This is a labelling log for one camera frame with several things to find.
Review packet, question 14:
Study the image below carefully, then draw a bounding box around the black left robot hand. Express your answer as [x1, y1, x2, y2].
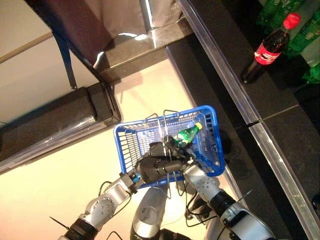
[134, 141, 187, 183]

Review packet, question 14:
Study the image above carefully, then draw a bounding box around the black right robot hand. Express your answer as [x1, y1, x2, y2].
[166, 139, 197, 167]

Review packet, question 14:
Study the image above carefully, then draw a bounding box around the green Sprite bottle yellow cap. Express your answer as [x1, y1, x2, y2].
[169, 121, 203, 148]
[283, 13, 320, 61]
[256, 0, 288, 35]
[301, 66, 320, 85]

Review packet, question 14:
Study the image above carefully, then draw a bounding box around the blue plastic shopping basket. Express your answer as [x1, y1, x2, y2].
[113, 104, 226, 190]

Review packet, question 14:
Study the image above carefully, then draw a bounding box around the silver left robot leg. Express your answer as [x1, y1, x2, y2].
[129, 186, 170, 240]

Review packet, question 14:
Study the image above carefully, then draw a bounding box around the black shelf board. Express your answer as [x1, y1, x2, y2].
[178, 0, 320, 240]
[164, 37, 293, 240]

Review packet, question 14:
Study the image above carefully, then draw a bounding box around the dark stone plinth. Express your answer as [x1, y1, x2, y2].
[93, 17, 195, 85]

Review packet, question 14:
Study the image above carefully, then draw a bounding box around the black display unit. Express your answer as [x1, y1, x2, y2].
[0, 82, 122, 176]

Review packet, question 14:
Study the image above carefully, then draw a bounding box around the Coca-Cola bottle red cap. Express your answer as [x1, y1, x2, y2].
[240, 12, 302, 84]

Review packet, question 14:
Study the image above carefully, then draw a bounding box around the brown end panel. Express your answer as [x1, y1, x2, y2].
[23, 0, 186, 68]

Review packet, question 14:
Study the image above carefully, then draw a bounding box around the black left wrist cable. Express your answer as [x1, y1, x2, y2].
[99, 180, 133, 240]

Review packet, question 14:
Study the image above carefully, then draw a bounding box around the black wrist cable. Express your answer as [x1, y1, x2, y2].
[99, 180, 133, 240]
[174, 181, 218, 227]

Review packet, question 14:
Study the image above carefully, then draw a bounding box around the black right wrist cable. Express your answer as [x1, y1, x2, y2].
[174, 181, 218, 227]

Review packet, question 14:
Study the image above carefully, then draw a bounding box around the black hanging strap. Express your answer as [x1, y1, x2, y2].
[53, 32, 78, 90]

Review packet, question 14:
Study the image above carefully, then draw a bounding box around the chrome post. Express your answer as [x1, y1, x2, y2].
[138, 0, 160, 50]

